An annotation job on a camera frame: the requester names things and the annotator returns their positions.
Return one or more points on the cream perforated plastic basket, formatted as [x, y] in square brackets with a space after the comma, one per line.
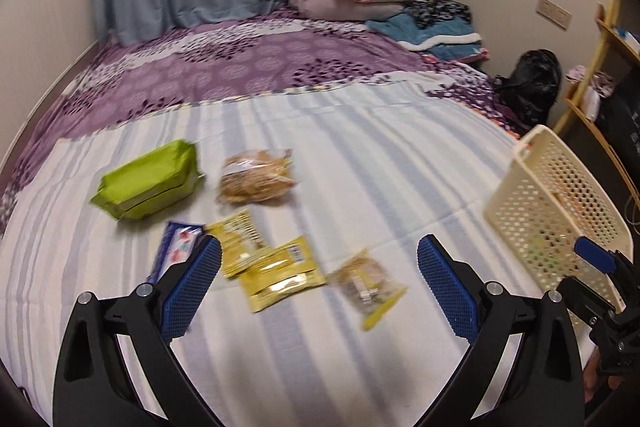
[545, 207]

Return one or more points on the white cloth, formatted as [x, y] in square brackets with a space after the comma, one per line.
[591, 104]

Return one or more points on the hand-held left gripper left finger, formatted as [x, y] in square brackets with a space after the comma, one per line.
[192, 287]

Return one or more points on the leopard print cloth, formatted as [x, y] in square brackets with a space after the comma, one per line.
[440, 9]

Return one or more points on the small yellow snack packet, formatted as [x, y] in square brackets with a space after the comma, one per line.
[280, 277]
[240, 237]

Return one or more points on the black handbag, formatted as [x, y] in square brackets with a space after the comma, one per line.
[530, 87]

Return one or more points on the pink cloth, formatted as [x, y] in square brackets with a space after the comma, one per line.
[597, 82]

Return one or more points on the long green biscuit packet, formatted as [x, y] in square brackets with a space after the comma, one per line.
[145, 184]

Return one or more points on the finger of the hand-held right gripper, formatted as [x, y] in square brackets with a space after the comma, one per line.
[582, 299]
[595, 255]

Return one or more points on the black shopping bag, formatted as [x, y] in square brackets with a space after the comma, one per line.
[622, 122]

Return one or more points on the purple floral bedsheet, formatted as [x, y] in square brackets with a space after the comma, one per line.
[200, 72]

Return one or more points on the white wardrobe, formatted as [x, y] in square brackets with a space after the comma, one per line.
[45, 7]

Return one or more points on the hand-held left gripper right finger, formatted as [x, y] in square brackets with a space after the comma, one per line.
[447, 287]

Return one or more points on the wooden shelf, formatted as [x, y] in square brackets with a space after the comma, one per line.
[595, 72]

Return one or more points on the small clear cookie bag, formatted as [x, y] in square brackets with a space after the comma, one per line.
[365, 287]

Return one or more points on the lavender pillow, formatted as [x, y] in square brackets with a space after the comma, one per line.
[340, 7]

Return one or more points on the navy packet with striped edge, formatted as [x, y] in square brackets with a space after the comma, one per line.
[175, 247]

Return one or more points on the wall socket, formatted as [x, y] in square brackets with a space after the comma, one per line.
[553, 13]

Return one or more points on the clear bag of crackers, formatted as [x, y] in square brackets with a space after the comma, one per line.
[255, 182]

